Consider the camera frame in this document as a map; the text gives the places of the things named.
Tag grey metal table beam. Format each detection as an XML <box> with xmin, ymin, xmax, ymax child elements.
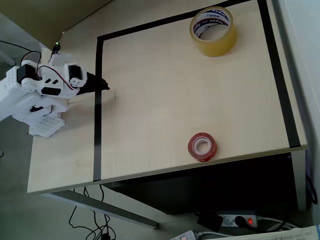
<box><xmin>41</xmin><ymin>189</ymin><xmax>159</xmax><ymax>230</ymax></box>

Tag black floor cables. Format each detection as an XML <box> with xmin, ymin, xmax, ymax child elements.
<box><xmin>68</xmin><ymin>183</ymin><xmax>117</xmax><ymax>240</ymax></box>

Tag large yellow tape roll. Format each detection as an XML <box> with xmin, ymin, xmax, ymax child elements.
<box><xmin>189</xmin><ymin>6</ymin><xmax>238</xmax><ymax>58</ymax></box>

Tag small board with green LED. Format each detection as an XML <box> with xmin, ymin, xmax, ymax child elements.
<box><xmin>51</xmin><ymin>41</ymin><xmax>62</xmax><ymax>56</ymax></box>

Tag printed newspaper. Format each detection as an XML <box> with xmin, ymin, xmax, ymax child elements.
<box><xmin>219</xmin><ymin>224</ymin><xmax>320</xmax><ymax>240</ymax></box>

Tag white power strip red switch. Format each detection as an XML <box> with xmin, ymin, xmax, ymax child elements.
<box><xmin>216</xmin><ymin>211</ymin><xmax>259</xmax><ymax>229</ymax></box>

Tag black power adapter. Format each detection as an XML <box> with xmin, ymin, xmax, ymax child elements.
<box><xmin>196</xmin><ymin>211</ymin><xmax>224</xmax><ymax>233</ymax></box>

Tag brown cardboard box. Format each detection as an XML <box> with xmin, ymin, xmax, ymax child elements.
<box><xmin>0</xmin><ymin>0</ymin><xmax>114</xmax><ymax>51</ymax></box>

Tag red tape roll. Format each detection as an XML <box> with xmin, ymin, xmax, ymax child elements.
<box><xmin>187</xmin><ymin>132</ymin><xmax>218</xmax><ymax>163</ymax></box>

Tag red black arm wire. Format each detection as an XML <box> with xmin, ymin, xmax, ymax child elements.
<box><xmin>21</xmin><ymin>50</ymin><xmax>42</xmax><ymax>80</ymax></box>

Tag black hanging cable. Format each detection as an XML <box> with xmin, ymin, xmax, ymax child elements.
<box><xmin>305</xmin><ymin>171</ymin><xmax>319</xmax><ymax>205</ymax></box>

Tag grey table leg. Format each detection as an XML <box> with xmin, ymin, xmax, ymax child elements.
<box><xmin>290</xmin><ymin>149</ymin><xmax>307</xmax><ymax>212</ymax></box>

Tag black round plug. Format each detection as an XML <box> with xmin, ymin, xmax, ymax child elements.
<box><xmin>234</xmin><ymin>215</ymin><xmax>247</xmax><ymax>227</ymax></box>

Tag red black gripper wire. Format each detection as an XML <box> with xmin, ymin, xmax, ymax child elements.
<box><xmin>39</xmin><ymin>65</ymin><xmax>76</xmax><ymax>91</ymax></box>

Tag thin black floor cable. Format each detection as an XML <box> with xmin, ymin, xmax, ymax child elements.
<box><xmin>0</xmin><ymin>39</ymin><xmax>41</xmax><ymax>55</ymax></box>

